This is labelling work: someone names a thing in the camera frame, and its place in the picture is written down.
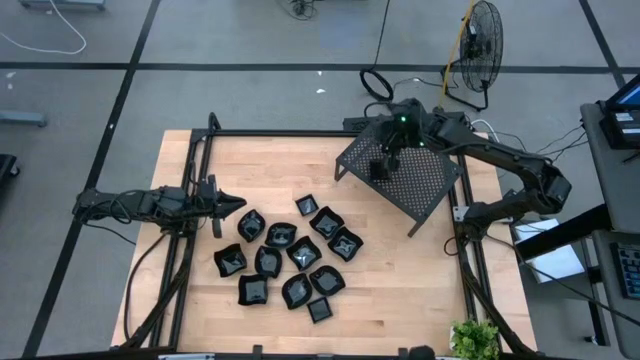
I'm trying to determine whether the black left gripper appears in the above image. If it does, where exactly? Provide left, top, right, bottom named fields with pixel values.
left=185, top=174, right=248, bottom=239

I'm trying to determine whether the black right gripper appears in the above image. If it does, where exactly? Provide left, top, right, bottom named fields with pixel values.
left=376, top=110, right=422, bottom=174

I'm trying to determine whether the black wavy-edged plate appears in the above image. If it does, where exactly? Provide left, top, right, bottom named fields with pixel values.
left=254, top=245, right=284, bottom=280
left=308, top=264, right=347, bottom=297
left=263, top=221, right=298, bottom=249
left=213, top=242, right=248, bottom=279
left=280, top=272, right=314, bottom=311
left=326, top=225, right=365, bottom=263
left=285, top=235, right=323, bottom=272
left=236, top=208, right=267, bottom=244
left=308, top=205, right=346, bottom=240
left=237, top=273, right=270, bottom=307

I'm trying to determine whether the black perforated metal shelf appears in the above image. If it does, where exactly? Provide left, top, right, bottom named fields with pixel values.
left=333, top=114, right=465, bottom=239

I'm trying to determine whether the black desk beam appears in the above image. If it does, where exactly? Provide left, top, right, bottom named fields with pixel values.
left=514, top=203, right=614, bottom=261

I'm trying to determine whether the green potted plant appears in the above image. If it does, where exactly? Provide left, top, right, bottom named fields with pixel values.
left=448, top=319, right=501, bottom=360

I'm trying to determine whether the grey metal bar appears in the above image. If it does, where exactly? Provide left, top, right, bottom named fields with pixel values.
left=0, top=110, right=49, bottom=129

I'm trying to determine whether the black chair part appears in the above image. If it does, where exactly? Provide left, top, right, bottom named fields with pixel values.
left=0, top=153, right=21, bottom=182

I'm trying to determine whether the grey desk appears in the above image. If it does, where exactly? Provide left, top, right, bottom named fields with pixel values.
left=579, top=99, right=640, bottom=359

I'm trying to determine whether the black labelled desktop device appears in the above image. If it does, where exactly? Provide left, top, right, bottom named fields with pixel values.
left=598, top=107, right=640, bottom=151

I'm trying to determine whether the laptop screen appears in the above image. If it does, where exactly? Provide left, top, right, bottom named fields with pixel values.
left=604, top=72, right=640, bottom=114

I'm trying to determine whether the grey cart base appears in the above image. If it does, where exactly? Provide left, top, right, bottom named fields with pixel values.
left=18, top=0, right=107, bottom=12

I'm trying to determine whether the black keyboard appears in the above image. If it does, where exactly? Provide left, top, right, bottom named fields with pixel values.
left=610, top=242, right=640, bottom=301

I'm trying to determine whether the black coiled hanging cable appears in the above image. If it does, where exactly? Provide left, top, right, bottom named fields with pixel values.
left=358, top=0, right=401, bottom=115

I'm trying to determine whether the short white cable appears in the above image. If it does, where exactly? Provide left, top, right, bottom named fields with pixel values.
left=469, top=118, right=506, bottom=165

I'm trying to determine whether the yellow hanging cable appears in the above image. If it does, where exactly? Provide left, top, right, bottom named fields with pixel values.
left=439, top=0, right=476, bottom=110

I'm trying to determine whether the black wire-cage fan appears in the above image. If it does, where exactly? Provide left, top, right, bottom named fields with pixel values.
left=439, top=0, right=505, bottom=112

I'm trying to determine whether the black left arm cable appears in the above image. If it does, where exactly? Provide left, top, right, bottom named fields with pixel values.
left=122, top=232, right=171, bottom=346

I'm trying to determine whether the black cable bundle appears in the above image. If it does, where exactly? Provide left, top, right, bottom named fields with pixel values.
left=287, top=0, right=321, bottom=22

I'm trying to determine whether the long white cable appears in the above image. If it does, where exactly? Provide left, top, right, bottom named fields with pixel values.
left=0, top=0, right=88, bottom=56

